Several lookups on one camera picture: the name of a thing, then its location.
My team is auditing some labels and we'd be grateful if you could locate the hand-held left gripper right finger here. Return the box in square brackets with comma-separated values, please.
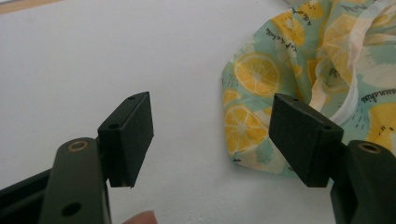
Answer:
[268, 92, 345, 189]

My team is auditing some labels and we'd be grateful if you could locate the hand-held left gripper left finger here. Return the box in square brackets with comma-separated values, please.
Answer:
[97, 91, 155, 189]

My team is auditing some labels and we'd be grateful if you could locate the wooden table with white top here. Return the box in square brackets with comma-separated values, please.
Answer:
[0, 0, 396, 224]

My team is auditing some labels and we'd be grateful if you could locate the lemon print cloth bag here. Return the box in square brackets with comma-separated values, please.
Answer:
[221, 0, 396, 180]

